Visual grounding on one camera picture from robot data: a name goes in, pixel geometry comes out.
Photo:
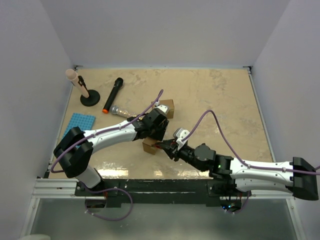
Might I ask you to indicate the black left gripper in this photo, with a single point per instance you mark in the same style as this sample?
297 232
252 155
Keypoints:
159 135

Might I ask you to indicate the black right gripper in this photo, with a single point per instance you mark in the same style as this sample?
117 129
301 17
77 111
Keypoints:
172 152

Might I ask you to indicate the red black utility knife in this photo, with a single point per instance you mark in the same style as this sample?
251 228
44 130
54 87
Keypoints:
166 144

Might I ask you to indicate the small cardboard box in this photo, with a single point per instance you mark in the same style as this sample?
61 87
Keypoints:
148 145

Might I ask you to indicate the taped cardboard box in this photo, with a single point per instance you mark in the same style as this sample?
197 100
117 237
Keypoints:
170 113

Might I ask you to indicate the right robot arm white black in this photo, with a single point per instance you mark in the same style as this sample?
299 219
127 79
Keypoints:
297 177

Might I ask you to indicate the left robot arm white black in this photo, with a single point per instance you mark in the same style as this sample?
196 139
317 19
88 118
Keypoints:
76 147

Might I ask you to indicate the silver glitter microphone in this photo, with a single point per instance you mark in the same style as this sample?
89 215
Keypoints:
122 112

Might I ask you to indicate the black microphone orange end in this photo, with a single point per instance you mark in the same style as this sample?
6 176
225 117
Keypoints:
116 87

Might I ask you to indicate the blue studded building plate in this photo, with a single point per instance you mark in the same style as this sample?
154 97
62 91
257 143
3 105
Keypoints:
83 121

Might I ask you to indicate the beige microphone on stand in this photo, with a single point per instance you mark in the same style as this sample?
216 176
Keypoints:
72 76

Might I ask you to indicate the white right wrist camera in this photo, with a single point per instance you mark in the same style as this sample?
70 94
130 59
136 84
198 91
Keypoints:
180 136

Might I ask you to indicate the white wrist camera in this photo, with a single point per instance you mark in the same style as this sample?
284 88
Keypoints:
163 106
180 136

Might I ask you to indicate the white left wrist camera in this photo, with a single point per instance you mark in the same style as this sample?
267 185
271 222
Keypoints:
163 106

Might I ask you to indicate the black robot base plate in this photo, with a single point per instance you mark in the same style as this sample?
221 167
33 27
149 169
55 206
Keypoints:
209 192

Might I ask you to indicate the aluminium frame rail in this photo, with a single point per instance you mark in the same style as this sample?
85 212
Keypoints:
54 188

